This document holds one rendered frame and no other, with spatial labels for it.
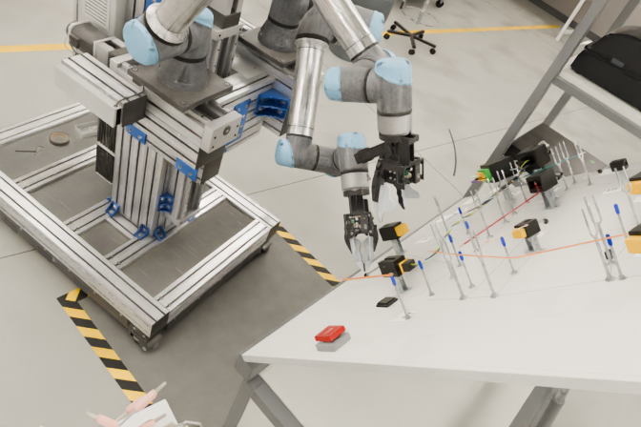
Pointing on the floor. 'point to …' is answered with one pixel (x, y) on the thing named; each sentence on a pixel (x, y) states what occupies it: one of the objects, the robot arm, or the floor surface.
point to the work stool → (423, 9)
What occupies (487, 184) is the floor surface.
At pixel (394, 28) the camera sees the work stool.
